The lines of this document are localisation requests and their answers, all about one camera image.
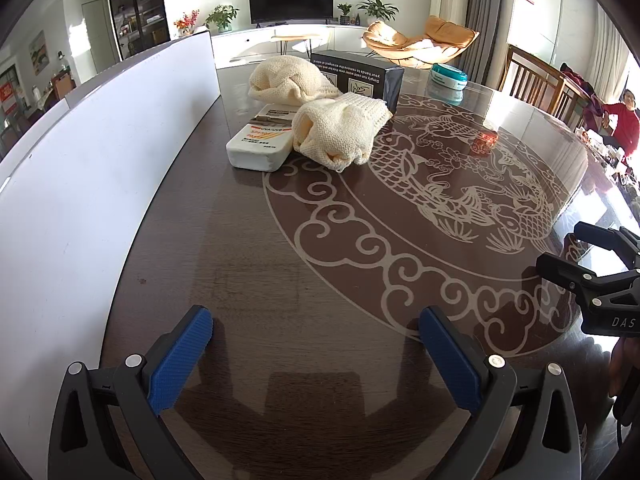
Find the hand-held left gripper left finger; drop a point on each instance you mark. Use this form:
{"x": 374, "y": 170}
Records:
{"x": 180, "y": 360}

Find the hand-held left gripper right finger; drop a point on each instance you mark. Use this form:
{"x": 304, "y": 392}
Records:
{"x": 450, "y": 360}

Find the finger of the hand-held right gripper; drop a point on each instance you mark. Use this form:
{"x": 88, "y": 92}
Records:
{"x": 565, "y": 267}
{"x": 600, "y": 232}

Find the white partition board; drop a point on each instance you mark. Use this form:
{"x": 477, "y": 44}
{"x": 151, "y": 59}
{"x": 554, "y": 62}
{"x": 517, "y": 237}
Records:
{"x": 100, "y": 160}

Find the white packet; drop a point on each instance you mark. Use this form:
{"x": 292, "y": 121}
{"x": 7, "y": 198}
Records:
{"x": 255, "y": 150}

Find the cream knitted glove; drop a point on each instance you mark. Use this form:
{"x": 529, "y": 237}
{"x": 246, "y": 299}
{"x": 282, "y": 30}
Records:
{"x": 340, "y": 130}

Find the black printed carton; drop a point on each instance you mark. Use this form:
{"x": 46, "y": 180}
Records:
{"x": 360, "y": 77}

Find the cream knit hat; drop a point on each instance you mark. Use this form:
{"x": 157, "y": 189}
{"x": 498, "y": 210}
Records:
{"x": 285, "y": 77}

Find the wooden slat back chair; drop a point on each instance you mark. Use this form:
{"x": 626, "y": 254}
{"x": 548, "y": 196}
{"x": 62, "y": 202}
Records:
{"x": 530, "y": 72}
{"x": 570, "y": 100}

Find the small red patterned object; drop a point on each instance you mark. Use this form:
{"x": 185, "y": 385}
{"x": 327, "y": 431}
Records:
{"x": 483, "y": 141}

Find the teal round tin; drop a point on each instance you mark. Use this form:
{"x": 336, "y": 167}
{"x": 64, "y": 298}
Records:
{"x": 449, "y": 76}

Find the grey curtain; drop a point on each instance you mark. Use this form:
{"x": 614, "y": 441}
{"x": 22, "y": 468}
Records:
{"x": 487, "y": 10}

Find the silver metal clip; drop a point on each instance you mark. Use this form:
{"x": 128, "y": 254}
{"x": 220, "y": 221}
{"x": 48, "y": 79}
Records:
{"x": 270, "y": 120}

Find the orange lounge chair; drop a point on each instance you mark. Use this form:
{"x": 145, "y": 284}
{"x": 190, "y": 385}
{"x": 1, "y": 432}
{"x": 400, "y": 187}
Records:
{"x": 420, "y": 42}

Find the brown wooden chair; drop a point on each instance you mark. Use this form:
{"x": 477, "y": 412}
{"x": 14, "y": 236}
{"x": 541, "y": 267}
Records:
{"x": 62, "y": 85}

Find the large leafy potted plant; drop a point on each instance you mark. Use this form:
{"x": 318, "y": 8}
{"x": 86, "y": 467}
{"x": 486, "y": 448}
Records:
{"x": 377, "y": 7}

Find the white television console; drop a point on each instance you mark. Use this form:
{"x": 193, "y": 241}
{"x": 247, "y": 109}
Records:
{"x": 240, "y": 47}

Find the small potted plant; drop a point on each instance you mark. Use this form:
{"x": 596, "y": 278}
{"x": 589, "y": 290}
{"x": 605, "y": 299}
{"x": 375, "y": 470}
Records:
{"x": 344, "y": 12}

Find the red flower arrangement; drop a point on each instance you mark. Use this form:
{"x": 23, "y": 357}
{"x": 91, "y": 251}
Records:
{"x": 186, "y": 21}

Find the framed landscape painting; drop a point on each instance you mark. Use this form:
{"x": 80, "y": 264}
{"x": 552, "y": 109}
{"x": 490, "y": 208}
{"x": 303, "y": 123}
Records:
{"x": 38, "y": 49}

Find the hairpin leg side table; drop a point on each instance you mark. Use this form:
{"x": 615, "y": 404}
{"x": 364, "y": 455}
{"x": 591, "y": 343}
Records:
{"x": 295, "y": 37}

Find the green potted plant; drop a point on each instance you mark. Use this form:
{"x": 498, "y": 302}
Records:
{"x": 221, "y": 16}

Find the dark glass display cabinet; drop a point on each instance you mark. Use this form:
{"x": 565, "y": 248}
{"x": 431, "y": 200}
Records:
{"x": 135, "y": 10}

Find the black television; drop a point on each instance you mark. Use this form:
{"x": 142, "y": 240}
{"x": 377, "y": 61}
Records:
{"x": 291, "y": 2}

